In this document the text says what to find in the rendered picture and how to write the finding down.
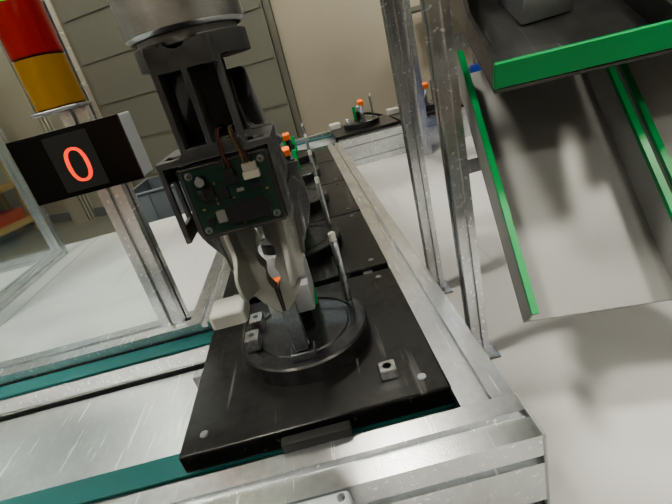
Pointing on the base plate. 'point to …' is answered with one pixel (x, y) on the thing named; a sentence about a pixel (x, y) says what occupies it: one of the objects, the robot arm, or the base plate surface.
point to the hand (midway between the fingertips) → (280, 292)
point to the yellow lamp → (49, 81)
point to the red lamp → (27, 30)
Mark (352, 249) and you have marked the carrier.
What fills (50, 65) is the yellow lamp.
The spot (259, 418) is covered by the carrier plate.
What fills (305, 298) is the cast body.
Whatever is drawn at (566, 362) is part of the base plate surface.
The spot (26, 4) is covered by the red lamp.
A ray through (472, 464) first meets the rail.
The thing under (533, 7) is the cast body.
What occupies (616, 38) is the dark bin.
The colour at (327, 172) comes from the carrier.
